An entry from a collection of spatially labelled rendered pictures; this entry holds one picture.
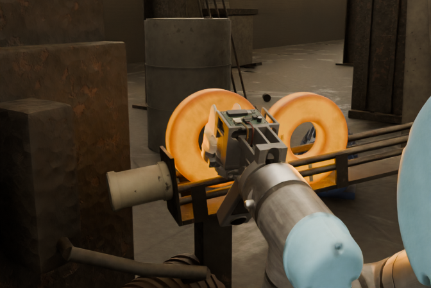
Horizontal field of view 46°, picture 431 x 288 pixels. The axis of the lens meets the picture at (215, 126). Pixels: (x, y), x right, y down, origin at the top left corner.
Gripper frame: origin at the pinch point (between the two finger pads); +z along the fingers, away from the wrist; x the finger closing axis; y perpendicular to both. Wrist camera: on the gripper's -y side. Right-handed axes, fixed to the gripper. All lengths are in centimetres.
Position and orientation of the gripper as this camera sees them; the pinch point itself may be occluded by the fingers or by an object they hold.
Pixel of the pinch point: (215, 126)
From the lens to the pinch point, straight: 78.4
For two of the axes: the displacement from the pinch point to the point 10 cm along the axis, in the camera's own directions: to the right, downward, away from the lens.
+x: -9.4, 0.7, -3.2
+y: 0.9, -8.9, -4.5
